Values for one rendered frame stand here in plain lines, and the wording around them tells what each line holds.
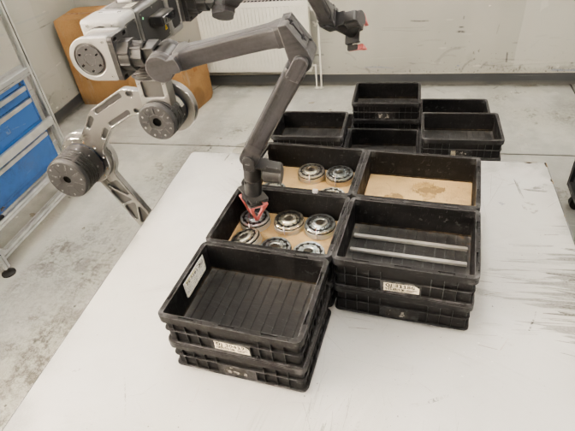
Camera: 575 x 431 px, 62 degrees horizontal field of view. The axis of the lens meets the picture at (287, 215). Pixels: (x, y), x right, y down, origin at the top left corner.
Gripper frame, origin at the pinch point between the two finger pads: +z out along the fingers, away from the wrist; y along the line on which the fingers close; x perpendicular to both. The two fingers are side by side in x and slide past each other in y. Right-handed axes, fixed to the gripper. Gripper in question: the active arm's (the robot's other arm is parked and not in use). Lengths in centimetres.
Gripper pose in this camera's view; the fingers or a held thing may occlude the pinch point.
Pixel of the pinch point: (253, 214)
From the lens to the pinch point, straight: 165.2
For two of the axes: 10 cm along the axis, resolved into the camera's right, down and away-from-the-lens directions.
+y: -4.8, -5.4, 7.0
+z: -0.1, 8.0, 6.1
